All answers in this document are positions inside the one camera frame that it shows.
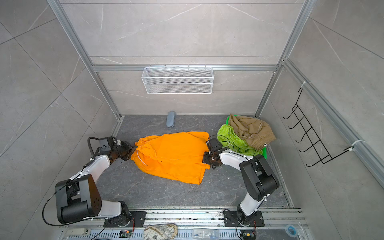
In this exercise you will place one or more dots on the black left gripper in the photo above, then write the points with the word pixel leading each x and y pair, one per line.
pixel 129 149

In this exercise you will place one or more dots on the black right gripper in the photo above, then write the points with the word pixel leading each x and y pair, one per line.
pixel 205 159

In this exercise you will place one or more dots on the lime green shorts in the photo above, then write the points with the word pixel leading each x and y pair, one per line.
pixel 230 139

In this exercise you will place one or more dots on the orange shorts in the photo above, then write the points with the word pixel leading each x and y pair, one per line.
pixel 177 156

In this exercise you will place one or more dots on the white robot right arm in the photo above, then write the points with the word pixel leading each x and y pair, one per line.
pixel 259 178

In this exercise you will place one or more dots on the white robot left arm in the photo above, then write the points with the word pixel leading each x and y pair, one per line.
pixel 78 198

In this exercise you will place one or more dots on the khaki brown shorts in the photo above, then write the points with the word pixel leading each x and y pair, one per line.
pixel 256 133

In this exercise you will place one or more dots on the green plastic basket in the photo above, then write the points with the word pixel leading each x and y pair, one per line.
pixel 264 149

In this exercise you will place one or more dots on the grey oval case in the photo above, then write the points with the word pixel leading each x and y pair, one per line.
pixel 171 118

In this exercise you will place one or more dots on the clear plastic bottle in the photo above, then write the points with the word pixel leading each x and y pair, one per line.
pixel 206 234

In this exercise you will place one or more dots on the small circuit board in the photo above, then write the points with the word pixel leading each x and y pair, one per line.
pixel 126 234

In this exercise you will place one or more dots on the patterned pouch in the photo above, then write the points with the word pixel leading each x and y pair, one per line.
pixel 160 232

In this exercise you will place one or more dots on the blue tape roll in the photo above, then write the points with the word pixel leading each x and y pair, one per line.
pixel 291 231

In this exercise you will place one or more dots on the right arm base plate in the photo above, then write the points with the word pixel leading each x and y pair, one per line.
pixel 237 218

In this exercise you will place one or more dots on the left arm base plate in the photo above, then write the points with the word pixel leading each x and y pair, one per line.
pixel 134 219

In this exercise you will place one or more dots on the white wire mesh basket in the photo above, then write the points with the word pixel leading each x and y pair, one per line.
pixel 178 80

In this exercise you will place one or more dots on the black wire hook rack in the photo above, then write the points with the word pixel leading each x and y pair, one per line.
pixel 309 133

